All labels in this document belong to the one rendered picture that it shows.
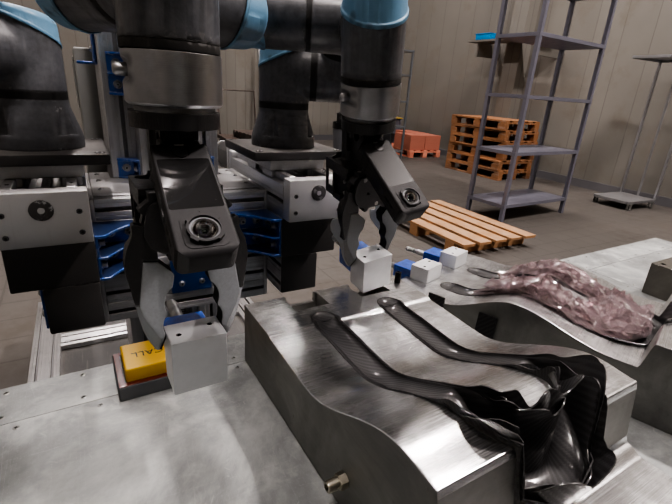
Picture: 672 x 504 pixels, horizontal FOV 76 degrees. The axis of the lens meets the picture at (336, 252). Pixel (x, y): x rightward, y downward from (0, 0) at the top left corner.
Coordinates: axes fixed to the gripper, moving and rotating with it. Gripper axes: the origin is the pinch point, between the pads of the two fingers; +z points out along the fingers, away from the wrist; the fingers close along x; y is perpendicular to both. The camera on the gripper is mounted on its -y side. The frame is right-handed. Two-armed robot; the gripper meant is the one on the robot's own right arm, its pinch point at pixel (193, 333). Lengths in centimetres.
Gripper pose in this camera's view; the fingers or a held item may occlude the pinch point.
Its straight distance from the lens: 43.9
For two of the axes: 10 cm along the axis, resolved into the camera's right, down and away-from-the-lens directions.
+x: -8.6, 1.3, -5.0
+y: -5.1, -3.4, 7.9
